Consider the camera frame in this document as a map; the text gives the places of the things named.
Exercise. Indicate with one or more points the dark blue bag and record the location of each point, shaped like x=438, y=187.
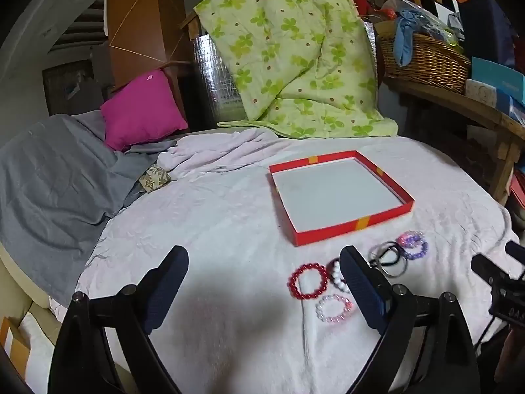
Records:
x=488, y=28

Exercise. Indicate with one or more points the orange cardboard box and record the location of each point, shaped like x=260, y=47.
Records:
x=13, y=342

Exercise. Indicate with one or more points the brown wooden cabinet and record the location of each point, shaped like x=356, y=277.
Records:
x=139, y=16

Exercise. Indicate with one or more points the pale pink textured blanket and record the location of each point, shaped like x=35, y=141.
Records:
x=229, y=221

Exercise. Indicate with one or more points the green floral quilt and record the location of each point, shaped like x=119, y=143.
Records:
x=287, y=49

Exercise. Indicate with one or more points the grey blanket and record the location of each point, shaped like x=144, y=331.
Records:
x=53, y=197

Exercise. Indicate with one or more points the small patterned beige cloth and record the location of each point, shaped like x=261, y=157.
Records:
x=155, y=177

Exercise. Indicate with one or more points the wooden bench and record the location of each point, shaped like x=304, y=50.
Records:
x=451, y=102

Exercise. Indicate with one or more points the silver metal bangle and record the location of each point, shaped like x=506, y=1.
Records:
x=379, y=270

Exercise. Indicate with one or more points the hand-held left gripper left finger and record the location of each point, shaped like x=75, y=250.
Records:
x=164, y=287

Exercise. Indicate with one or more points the blue cloth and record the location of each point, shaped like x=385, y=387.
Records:
x=406, y=37

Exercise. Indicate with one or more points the white patterned box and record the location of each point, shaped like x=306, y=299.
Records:
x=480, y=92

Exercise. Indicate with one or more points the red shallow box tray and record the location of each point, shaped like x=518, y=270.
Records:
x=340, y=188

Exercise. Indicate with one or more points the magenta pillow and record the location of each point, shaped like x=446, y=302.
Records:
x=143, y=111

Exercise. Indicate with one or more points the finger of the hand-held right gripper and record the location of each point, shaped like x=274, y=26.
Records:
x=516, y=251
x=487, y=270

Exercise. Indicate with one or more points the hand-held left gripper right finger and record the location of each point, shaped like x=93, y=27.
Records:
x=365, y=291

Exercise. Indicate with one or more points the wicker basket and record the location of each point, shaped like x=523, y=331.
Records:
x=426, y=65

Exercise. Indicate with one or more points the blue box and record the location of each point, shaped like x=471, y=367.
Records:
x=497, y=76

